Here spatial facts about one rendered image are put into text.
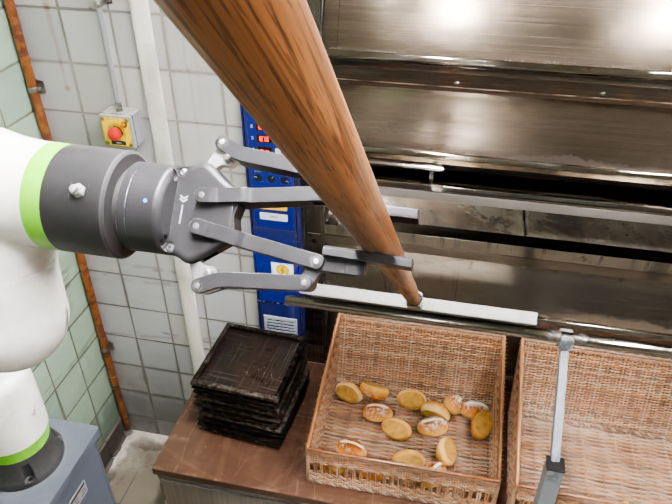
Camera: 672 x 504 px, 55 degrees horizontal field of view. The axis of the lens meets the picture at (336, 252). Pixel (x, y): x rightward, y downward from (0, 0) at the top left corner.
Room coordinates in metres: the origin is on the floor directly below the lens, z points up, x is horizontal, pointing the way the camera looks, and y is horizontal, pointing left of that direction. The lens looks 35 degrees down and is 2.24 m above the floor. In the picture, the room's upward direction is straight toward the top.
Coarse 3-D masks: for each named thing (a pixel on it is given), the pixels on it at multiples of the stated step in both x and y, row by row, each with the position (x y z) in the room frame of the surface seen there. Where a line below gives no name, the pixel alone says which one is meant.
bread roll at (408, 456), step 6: (402, 450) 1.25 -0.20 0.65; (408, 450) 1.25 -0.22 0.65; (414, 450) 1.25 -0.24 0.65; (396, 456) 1.23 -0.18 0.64; (402, 456) 1.23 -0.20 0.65; (408, 456) 1.23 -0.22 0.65; (414, 456) 1.23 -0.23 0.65; (420, 456) 1.23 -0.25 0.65; (402, 462) 1.22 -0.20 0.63; (408, 462) 1.22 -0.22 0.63; (414, 462) 1.22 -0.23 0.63; (420, 462) 1.22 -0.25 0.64
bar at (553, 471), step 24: (360, 312) 1.28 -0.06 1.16; (384, 312) 1.27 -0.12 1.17; (408, 312) 1.27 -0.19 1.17; (528, 336) 1.19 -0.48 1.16; (552, 336) 1.18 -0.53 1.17; (576, 336) 1.18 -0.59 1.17; (600, 336) 1.18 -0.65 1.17; (552, 432) 1.04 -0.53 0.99; (552, 456) 0.99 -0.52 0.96; (552, 480) 0.95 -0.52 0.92
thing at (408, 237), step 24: (408, 240) 1.63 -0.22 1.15; (432, 240) 1.62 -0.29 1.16; (456, 240) 1.60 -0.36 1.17; (480, 240) 1.59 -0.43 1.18; (504, 240) 1.59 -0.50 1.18; (528, 240) 1.59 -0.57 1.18; (552, 240) 1.59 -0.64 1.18; (600, 264) 1.51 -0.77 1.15; (624, 264) 1.50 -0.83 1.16; (648, 264) 1.49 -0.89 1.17
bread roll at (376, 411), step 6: (372, 402) 1.45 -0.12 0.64; (378, 402) 1.45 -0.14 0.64; (366, 408) 1.43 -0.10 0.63; (372, 408) 1.42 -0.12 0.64; (378, 408) 1.42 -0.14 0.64; (384, 408) 1.42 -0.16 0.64; (390, 408) 1.43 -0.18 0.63; (366, 414) 1.41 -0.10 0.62; (372, 414) 1.41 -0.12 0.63; (378, 414) 1.41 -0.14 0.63; (384, 414) 1.41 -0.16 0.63; (390, 414) 1.41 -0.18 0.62; (372, 420) 1.40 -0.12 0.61; (378, 420) 1.40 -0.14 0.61
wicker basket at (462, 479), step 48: (336, 336) 1.58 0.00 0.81; (384, 336) 1.60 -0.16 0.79; (432, 336) 1.57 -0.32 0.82; (480, 336) 1.55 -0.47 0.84; (336, 384) 1.57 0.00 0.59; (384, 384) 1.55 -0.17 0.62; (432, 384) 1.52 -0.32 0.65; (336, 432) 1.37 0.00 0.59; (336, 480) 1.17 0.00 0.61; (384, 480) 1.15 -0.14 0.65; (432, 480) 1.12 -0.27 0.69; (480, 480) 1.09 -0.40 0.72
